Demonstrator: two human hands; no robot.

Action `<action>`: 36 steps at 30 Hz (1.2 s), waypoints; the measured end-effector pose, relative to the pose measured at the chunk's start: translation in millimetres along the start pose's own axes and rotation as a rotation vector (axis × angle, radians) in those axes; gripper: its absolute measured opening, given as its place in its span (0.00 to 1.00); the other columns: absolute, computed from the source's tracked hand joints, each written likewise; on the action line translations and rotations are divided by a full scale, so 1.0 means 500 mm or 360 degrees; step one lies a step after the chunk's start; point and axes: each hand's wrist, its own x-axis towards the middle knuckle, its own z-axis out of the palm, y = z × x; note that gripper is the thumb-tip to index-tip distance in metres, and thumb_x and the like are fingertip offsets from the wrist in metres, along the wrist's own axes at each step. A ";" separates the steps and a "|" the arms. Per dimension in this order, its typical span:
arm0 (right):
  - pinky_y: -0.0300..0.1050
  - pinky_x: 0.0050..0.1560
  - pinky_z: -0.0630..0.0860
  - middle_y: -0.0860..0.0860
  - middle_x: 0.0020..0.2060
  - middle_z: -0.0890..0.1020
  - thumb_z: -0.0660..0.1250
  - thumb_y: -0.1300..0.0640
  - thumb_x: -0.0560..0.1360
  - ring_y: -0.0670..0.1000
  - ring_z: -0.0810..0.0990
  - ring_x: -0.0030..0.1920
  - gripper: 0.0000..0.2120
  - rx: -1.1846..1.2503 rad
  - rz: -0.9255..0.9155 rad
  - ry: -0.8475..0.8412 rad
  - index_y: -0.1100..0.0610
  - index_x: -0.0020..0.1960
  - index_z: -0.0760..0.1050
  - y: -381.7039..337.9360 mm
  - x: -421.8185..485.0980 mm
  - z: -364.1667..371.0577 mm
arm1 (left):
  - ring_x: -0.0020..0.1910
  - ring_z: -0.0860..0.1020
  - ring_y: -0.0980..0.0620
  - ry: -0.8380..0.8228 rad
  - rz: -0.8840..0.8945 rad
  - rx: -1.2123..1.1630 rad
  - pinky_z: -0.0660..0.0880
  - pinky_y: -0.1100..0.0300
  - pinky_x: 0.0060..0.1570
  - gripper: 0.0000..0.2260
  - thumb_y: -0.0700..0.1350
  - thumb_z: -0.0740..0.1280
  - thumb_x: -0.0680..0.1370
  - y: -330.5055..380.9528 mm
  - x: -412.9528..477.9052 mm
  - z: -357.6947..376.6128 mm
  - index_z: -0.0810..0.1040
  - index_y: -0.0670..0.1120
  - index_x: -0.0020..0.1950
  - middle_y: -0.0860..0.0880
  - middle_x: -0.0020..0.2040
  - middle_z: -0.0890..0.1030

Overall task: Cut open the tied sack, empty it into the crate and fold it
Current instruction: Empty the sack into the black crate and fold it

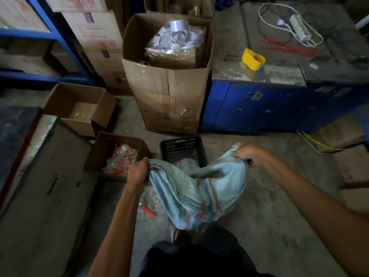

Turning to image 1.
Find person's left forearm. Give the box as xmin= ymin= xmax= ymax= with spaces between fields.
xmin=88 ymin=182 xmax=145 ymax=277

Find red lighter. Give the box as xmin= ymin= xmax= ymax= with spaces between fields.
xmin=139 ymin=202 xmax=157 ymax=218

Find light blue striped woven sack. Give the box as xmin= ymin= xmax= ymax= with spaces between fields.
xmin=148 ymin=144 xmax=248 ymax=230

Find yellow strapping band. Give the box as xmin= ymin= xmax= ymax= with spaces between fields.
xmin=296 ymin=130 xmax=345 ymax=154

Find blue metal workbench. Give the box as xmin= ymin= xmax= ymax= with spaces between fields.
xmin=200 ymin=0 xmax=369 ymax=133

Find small cardboard box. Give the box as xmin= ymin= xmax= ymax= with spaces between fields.
xmin=83 ymin=132 xmax=152 ymax=182

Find person's right hand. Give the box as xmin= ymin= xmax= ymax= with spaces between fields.
xmin=231 ymin=141 xmax=266 ymax=168

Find flat cardboard sheet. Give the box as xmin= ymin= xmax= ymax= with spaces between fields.
xmin=0 ymin=115 xmax=100 ymax=277

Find flattened cardboard boxes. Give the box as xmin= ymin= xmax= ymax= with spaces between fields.
xmin=310 ymin=114 xmax=369 ymax=217

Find black plastic crate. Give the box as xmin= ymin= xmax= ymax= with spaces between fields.
xmin=159 ymin=136 xmax=209 ymax=168

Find stack of printed cardboard boxes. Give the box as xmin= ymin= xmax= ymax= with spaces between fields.
xmin=43 ymin=0 xmax=133 ymax=95

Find person's left hand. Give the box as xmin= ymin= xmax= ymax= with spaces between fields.
xmin=127 ymin=157 xmax=151 ymax=189

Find blue metal shelf rack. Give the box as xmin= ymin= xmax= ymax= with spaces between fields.
xmin=0 ymin=0 xmax=96 ymax=86

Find white power cable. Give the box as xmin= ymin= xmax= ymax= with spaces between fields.
xmin=258 ymin=2 xmax=324 ymax=48

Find person's dark shorts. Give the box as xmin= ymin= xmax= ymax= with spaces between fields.
xmin=138 ymin=226 xmax=274 ymax=277

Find bag of red white pieces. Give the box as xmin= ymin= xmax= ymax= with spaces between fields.
xmin=101 ymin=144 xmax=139 ymax=176

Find person's sandal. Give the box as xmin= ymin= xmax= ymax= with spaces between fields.
xmin=168 ymin=219 xmax=188 ymax=245

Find large tall cardboard box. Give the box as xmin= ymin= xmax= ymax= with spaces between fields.
xmin=121 ymin=13 xmax=214 ymax=135

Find empty open cardboard box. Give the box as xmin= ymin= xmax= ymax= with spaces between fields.
xmin=42 ymin=83 xmax=117 ymax=138

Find person's right forearm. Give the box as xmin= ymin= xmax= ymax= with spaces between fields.
xmin=253 ymin=150 xmax=369 ymax=277

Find red plastic straps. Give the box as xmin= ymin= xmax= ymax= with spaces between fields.
xmin=263 ymin=37 xmax=326 ymax=58

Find plastic bag of white fittings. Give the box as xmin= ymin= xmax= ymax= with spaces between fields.
xmin=145 ymin=18 xmax=206 ymax=58

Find yellow tape dispenser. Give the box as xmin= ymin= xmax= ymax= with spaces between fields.
xmin=241 ymin=48 xmax=266 ymax=72

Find white power strip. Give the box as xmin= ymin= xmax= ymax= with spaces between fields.
xmin=289 ymin=14 xmax=312 ymax=43

